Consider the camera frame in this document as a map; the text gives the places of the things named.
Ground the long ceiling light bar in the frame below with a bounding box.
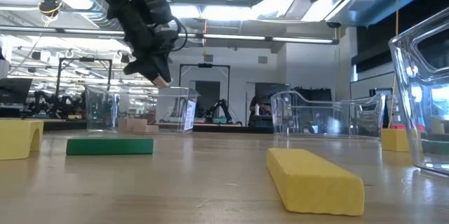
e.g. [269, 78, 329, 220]
[0, 25, 340, 45]

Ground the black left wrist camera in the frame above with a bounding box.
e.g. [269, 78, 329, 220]
[142, 0, 173, 25]

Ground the yellow arch block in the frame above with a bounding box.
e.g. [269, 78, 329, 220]
[0, 119, 45, 161]

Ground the clear plastic bin with label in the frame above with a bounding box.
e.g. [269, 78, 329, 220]
[85, 85, 200, 134]

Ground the yellow cube block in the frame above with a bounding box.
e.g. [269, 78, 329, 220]
[381, 127, 410, 153]

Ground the green rectangular block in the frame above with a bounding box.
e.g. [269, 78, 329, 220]
[420, 140, 449, 155]
[65, 137, 155, 157]

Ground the black computer monitor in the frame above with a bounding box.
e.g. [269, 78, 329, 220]
[0, 77, 33, 106]

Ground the long natural wood block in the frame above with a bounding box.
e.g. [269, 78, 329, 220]
[133, 124, 160, 134]

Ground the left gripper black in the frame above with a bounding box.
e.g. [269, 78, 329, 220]
[121, 19, 181, 84]

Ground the yellow power cable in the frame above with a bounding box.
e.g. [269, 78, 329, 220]
[387, 0, 401, 129]

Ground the background wooden table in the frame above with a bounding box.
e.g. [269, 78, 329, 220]
[192, 121, 243, 128]

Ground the black ceiling cable reel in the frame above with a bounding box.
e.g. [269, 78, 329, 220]
[37, 0, 63, 18]

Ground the black background station frame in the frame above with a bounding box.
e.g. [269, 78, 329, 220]
[55, 57, 113, 112]
[178, 63, 232, 124]

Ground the long yellow block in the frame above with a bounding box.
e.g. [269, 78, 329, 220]
[267, 147, 366, 217]

